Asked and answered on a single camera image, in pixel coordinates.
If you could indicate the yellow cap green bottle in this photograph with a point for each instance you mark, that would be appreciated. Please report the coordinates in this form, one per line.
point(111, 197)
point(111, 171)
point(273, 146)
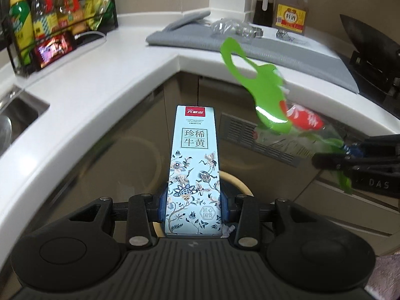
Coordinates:
point(20, 28)

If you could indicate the red cap checkered label bottle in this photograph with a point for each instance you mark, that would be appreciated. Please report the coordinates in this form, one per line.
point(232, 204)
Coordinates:
point(43, 22)

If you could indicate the black wok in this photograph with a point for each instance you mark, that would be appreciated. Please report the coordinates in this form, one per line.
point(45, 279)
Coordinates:
point(368, 37)

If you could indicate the light blue floral box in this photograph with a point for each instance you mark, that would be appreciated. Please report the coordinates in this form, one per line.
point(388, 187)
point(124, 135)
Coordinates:
point(193, 168)

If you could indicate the green plastic packaging bag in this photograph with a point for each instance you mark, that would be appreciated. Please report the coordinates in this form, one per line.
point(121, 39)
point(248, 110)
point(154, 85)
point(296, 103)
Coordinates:
point(265, 100)

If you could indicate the yellow green snack bag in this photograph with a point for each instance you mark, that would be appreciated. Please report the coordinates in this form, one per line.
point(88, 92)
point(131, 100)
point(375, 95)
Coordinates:
point(98, 6)

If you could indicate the black smartphone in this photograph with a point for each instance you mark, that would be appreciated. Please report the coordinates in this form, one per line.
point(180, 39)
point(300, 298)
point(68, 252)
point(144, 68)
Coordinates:
point(54, 50)

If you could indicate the cooking wine jug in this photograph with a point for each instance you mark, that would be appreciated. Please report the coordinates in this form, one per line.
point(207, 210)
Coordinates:
point(289, 18)

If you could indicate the dark pink cloth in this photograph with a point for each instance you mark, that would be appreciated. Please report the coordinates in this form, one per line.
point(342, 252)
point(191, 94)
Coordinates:
point(387, 278)

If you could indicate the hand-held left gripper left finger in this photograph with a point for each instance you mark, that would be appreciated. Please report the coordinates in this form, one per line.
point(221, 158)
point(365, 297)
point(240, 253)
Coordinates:
point(162, 206)

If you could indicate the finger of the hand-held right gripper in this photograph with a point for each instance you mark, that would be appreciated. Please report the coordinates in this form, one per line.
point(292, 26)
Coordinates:
point(331, 162)
point(381, 145)

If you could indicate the steel sink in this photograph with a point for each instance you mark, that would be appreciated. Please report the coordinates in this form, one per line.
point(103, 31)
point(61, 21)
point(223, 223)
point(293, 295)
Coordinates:
point(18, 115)

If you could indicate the clear plastic bag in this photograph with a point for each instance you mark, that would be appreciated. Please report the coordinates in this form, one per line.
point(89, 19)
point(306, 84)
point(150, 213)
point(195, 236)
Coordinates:
point(228, 26)

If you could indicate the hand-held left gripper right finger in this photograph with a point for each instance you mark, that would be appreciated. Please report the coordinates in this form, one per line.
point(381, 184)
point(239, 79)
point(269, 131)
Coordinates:
point(225, 207)

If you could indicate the dark oil dispenser bottle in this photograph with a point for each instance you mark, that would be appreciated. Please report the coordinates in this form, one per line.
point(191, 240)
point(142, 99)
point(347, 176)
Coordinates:
point(262, 12)

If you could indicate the grey mat with geometric print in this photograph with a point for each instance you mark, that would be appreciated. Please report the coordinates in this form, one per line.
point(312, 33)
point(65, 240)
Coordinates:
point(297, 59)

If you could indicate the orange cap cooking oil bottle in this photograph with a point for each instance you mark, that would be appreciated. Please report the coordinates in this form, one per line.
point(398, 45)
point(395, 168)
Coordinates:
point(70, 6)

